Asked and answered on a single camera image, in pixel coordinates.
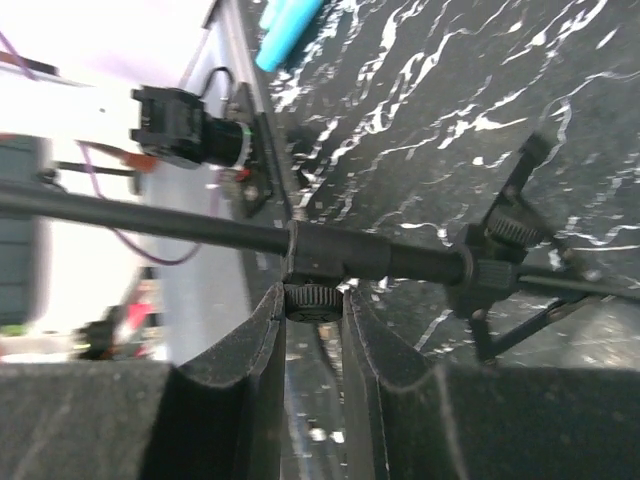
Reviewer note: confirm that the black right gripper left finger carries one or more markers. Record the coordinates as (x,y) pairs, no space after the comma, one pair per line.
(218,416)

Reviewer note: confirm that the black tripod stand with ring clamp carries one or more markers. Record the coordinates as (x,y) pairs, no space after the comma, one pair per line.
(512,249)

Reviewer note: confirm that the cyan blue microphone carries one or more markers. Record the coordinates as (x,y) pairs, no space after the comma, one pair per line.
(284,22)

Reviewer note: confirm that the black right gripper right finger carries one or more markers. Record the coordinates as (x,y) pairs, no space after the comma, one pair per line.
(411,418)

